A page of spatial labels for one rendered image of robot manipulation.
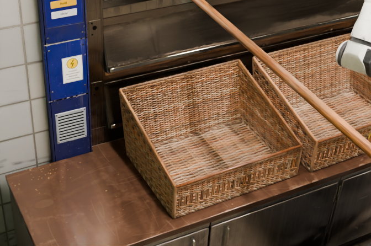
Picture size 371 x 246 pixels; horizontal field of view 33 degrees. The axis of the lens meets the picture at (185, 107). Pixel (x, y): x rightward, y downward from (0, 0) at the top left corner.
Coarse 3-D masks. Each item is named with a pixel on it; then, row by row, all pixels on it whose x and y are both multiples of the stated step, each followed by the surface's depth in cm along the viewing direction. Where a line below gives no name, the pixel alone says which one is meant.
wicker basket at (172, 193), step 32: (224, 64) 260; (128, 96) 243; (160, 96) 251; (224, 96) 266; (256, 96) 258; (128, 128) 242; (160, 128) 255; (192, 128) 262; (224, 128) 268; (256, 128) 264; (288, 128) 243; (160, 160) 222; (192, 160) 249; (224, 160) 250; (256, 160) 229; (288, 160) 239; (160, 192) 230; (192, 192) 221; (224, 192) 230
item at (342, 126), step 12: (192, 0) 231; (204, 0) 227; (216, 12) 219; (228, 24) 213; (240, 36) 207; (252, 48) 201; (264, 60) 196; (276, 72) 192; (288, 72) 190; (288, 84) 187; (300, 84) 184; (300, 96) 184; (312, 96) 180; (324, 108) 176; (336, 120) 172; (348, 132) 168; (360, 144) 164
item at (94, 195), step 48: (48, 192) 232; (96, 192) 233; (144, 192) 234; (288, 192) 240; (336, 192) 257; (48, 240) 213; (96, 240) 214; (144, 240) 215; (192, 240) 229; (240, 240) 244; (288, 240) 260; (336, 240) 279
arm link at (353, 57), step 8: (368, 8) 177; (360, 16) 179; (368, 16) 177; (360, 24) 178; (368, 24) 177; (352, 32) 180; (360, 32) 178; (368, 32) 177; (352, 40) 180; (360, 40) 178; (368, 40) 177; (352, 48) 179; (360, 48) 178; (368, 48) 178; (344, 56) 182; (352, 56) 180; (360, 56) 178; (368, 56) 177; (344, 64) 184; (352, 64) 182; (360, 64) 180; (368, 64) 177; (360, 72) 182; (368, 72) 179
